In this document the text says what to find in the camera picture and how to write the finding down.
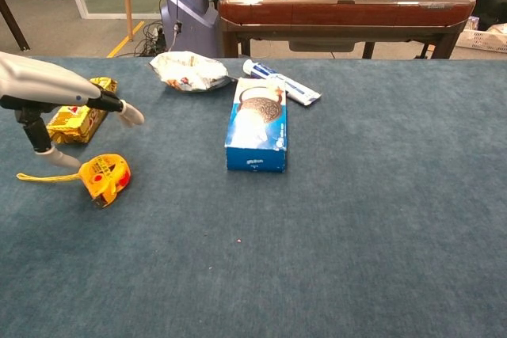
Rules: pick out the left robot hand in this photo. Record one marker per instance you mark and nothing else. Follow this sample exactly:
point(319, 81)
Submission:
point(43, 84)

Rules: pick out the white blue toothpaste tube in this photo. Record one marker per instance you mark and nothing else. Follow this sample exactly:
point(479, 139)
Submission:
point(301, 92)

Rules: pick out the white plastic basket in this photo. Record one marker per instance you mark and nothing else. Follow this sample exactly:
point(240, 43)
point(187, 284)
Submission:
point(481, 39)

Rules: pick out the dark table leg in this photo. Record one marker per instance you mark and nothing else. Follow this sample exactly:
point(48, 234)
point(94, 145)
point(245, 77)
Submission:
point(14, 25)

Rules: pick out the wooden mahjong table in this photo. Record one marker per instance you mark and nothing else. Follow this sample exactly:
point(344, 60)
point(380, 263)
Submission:
point(340, 9)

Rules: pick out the black bag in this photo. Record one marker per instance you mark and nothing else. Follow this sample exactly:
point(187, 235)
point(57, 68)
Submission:
point(491, 7)

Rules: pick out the yellow snack package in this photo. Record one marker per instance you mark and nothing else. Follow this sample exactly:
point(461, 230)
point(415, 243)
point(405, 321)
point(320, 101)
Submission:
point(75, 124)

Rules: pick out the yellow tape measure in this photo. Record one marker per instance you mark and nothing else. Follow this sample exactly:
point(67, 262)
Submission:
point(105, 179)

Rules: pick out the blue cookie box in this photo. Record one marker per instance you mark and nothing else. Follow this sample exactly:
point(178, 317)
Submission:
point(257, 132)

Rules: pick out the purple robot base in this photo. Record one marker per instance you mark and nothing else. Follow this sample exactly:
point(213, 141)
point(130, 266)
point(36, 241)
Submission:
point(190, 17)

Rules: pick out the blue carpet table cover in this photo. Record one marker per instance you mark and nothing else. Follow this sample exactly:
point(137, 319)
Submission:
point(317, 235)

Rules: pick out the crumpled white snack bag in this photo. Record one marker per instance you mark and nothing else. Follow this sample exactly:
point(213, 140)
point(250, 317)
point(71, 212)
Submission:
point(186, 71)

